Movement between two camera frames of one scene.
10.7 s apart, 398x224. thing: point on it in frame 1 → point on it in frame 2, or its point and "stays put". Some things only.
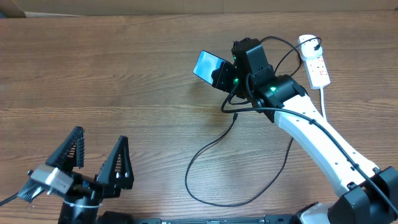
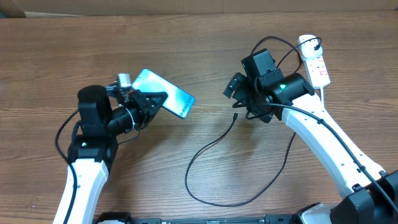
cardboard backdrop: (99, 8) stays put
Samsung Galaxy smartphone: (205, 65) → (178, 101)
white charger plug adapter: (306, 50) stays put
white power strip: (318, 74) stays put
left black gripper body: (89, 188) → (141, 117)
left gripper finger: (117, 173) → (150, 101)
